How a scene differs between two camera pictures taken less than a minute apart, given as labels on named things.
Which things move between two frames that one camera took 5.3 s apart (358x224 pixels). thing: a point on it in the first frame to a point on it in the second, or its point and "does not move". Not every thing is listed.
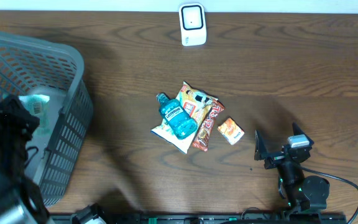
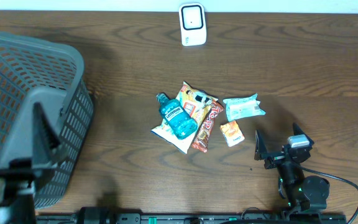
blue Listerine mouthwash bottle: (181, 124) does not move
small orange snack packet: (231, 131) does not move
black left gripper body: (0, 133) to (18, 176)
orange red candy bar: (202, 139) does not move
